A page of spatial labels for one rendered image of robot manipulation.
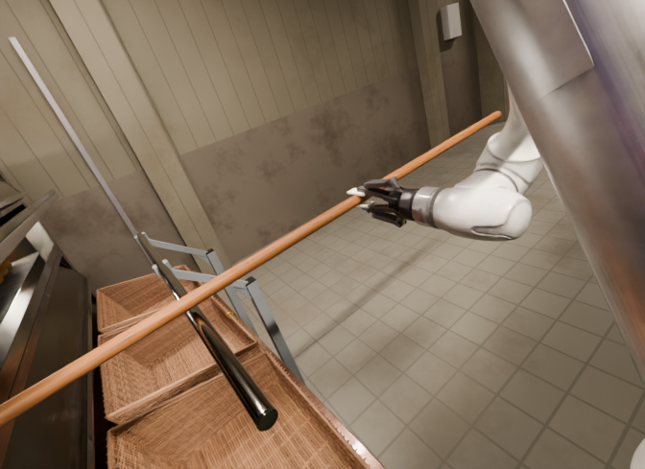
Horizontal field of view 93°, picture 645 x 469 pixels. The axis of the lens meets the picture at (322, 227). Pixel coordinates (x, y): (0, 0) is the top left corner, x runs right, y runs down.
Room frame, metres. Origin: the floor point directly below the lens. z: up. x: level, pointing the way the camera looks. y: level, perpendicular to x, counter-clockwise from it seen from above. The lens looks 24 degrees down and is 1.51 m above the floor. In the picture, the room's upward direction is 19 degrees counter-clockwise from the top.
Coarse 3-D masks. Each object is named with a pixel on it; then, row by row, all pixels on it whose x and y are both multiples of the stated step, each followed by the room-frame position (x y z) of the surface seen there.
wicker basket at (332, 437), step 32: (224, 384) 0.77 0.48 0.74; (288, 384) 0.74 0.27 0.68; (160, 416) 0.68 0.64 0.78; (192, 416) 0.71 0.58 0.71; (224, 416) 0.75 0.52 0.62; (288, 416) 0.70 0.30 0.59; (320, 416) 0.56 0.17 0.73; (128, 448) 0.61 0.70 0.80; (160, 448) 0.66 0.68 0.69; (192, 448) 0.69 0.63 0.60; (224, 448) 0.67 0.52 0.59; (256, 448) 0.63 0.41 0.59; (288, 448) 0.60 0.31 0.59; (320, 448) 0.57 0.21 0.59; (352, 448) 0.46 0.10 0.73
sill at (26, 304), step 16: (48, 256) 1.42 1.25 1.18; (32, 272) 1.23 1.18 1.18; (48, 272) 1.25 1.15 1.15; (32, 288) 1.04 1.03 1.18; (16, 304) 0.92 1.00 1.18; (32, 304) 0.91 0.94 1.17; (16, 320) 0.79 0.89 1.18; (32, 320) 0.83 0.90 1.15; (0, 336) 0.73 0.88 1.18; (16, 336) 0.71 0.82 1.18; (0, 352) 0.64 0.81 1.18; (16, 352) 0.65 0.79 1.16; (0, 368) 0.57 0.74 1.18; (16, 368) 0.61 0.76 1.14; (0, 384) 0.53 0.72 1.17; (0, 400) 0.50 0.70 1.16
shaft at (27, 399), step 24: (480, 120) 1.15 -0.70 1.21; (456, 144) 1.04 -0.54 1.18; (408, 168) 0.90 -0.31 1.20; (336, 216) 0.74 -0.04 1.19; (288, 240) 0.67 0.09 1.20; (240, 264) 0.61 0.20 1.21; (216, 288) 0.57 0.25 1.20; (168, 312) 0.52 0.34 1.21; (120, 336) 0.49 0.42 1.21; (144, 336) 0.50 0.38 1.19; (96, 360) 0.46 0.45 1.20; (48, 384) 0.42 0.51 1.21; (0, 408) 0.40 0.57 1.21; (24, 408) 0.40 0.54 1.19
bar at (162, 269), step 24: (144, 240) 1.18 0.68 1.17; (168, 264) 0.88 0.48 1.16; (216, 264) 1.39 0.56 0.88; (240, 288) 0.98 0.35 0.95; (192, 312) 0.55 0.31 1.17; (240, 312) 1.39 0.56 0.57; (264, 312) 0.98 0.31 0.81; (216, 336) 0.45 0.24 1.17; (216, 360) 0.39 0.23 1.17; (288, 360) 0.98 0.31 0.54; (240, 384) 0.32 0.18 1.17; (264, 408) 0.27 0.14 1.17
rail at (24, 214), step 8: (48, 192) 1.53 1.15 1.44; (40, 200) 1.23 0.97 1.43; (32, 208) 1.03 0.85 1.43; (16, 216) 0.84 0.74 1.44; (24, 216) 0.89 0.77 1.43; (8, 224) 0.73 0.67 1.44; (16, 224) 0.78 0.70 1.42; (0, 232) 0.66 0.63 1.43; (8, 232) 0.69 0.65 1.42; (0, 240) 0.62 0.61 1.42
